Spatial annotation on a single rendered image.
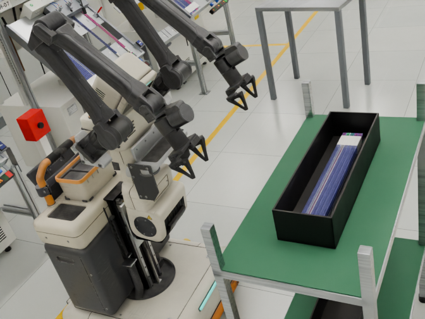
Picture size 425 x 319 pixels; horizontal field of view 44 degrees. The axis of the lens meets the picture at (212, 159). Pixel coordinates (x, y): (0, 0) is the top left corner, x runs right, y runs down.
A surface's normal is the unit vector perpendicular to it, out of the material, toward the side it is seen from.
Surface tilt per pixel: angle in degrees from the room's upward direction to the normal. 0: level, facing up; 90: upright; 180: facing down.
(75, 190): 92
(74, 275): 90
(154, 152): 0
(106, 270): 90
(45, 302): 0
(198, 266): 0
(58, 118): 90
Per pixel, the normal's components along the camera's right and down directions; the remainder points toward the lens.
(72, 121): 0.87, 0.07
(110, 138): -0.41, 0.56
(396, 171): -0.22, -0.83
